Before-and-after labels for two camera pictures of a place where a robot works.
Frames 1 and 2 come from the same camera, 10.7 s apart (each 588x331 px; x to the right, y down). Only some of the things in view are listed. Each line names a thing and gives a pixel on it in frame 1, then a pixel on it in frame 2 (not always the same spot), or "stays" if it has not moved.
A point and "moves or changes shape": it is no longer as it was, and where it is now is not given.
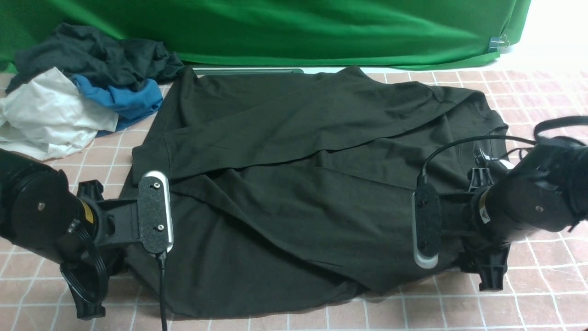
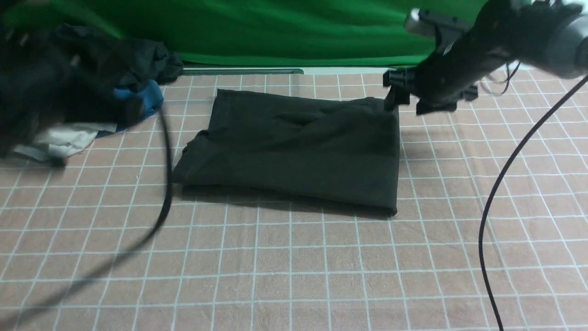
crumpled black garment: x=75 y=52 stays
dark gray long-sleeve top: x=288 y=188 moves or changes shape
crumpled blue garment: x=128 y=102 stays
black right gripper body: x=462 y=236 to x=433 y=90
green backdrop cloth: x=364 y=33 stays
